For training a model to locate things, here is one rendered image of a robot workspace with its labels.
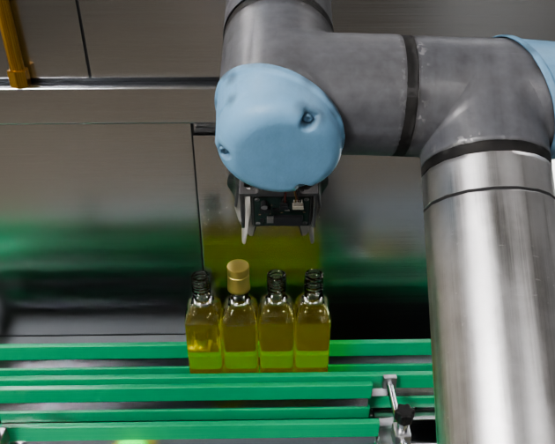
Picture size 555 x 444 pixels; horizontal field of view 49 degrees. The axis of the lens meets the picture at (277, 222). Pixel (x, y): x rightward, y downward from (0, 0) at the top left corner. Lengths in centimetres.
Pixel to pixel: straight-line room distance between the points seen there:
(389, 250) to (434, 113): 73
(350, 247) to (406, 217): 11
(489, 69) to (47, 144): 79
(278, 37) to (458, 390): 22
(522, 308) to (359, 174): 68
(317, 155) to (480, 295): 12
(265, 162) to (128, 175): 70
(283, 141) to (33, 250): 87
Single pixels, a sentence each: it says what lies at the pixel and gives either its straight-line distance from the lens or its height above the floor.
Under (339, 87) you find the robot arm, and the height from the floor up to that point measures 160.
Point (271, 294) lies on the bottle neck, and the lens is 95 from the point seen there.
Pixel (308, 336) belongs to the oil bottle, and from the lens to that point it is 99.
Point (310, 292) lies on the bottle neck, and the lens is 95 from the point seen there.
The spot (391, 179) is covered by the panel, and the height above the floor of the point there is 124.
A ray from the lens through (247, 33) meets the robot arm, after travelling 39.
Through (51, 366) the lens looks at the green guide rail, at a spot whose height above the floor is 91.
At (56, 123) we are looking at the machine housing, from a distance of 100.
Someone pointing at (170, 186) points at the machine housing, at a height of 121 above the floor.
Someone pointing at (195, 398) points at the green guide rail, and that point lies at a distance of 104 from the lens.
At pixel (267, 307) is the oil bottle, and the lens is 96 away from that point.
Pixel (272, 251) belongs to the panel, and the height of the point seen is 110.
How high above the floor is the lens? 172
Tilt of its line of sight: 33 degrees down
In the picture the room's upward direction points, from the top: straight up
